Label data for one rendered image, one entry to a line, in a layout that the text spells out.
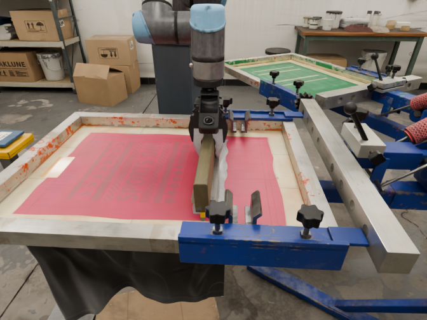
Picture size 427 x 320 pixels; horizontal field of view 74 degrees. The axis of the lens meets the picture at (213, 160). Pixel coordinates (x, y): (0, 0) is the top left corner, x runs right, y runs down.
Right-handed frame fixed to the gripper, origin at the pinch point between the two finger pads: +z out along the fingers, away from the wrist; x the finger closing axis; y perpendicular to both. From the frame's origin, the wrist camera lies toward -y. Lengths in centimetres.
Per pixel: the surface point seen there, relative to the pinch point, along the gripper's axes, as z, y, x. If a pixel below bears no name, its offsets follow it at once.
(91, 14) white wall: -2, 380, 197
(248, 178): 4.8, -3.6, -10.9
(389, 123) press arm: 7, 41, -68
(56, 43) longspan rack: 29, 327, 230
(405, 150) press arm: -4.1, -1.9, -48.9
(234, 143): 4.8, 15.3, -7.1
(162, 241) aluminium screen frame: 1.8, -29.1, 6.3
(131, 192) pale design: 4.8, -11.4, 18.1
